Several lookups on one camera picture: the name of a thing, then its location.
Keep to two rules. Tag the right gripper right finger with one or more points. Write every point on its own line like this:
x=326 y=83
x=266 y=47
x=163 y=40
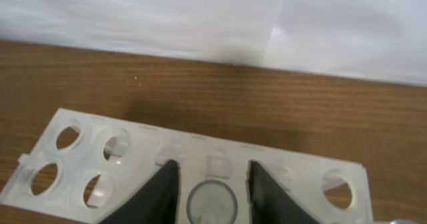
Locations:
x=270 y=204

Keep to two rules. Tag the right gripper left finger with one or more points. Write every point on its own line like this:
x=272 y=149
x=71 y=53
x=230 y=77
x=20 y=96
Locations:
x=153 y=200

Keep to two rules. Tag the clear test tube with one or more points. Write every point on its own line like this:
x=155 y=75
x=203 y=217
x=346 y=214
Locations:
x=211 y=204

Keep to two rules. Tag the white test tube rack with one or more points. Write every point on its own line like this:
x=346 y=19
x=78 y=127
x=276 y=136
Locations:
x=140 y=150

